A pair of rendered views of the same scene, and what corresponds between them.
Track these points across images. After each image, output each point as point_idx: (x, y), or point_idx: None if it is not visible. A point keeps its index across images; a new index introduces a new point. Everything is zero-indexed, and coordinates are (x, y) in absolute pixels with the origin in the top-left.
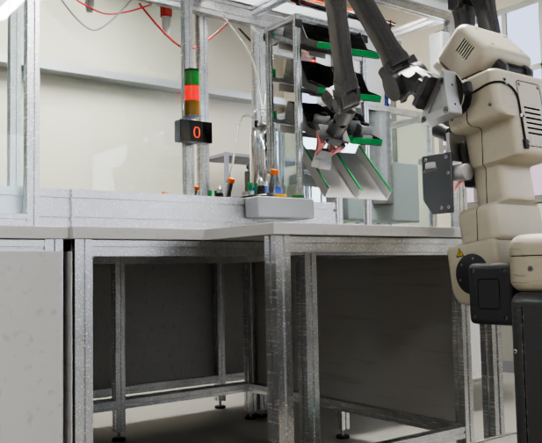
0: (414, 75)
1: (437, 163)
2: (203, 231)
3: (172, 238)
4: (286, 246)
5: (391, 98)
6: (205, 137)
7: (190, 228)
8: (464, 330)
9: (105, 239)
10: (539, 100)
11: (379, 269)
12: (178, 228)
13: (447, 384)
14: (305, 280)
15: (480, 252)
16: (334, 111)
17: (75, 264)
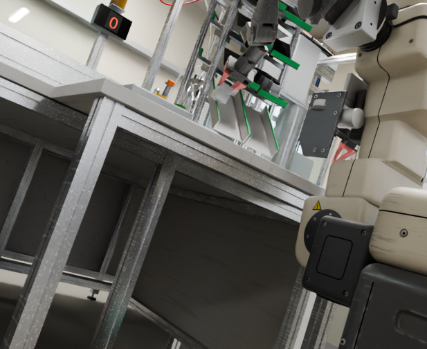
0: None
1: (326, 102)
2: (51, 88)
3: (9, 77)
4: (115, 116)
5: (302, 14)
6: (120, 31)
7: (36, 77)
8: (300, 302)
9: None
10: None
11: (248, 224)
12: (21, 71)
13: (268, 347)
14: (153, 190)
15: (341, 210)
16: (248, 46)
17: None
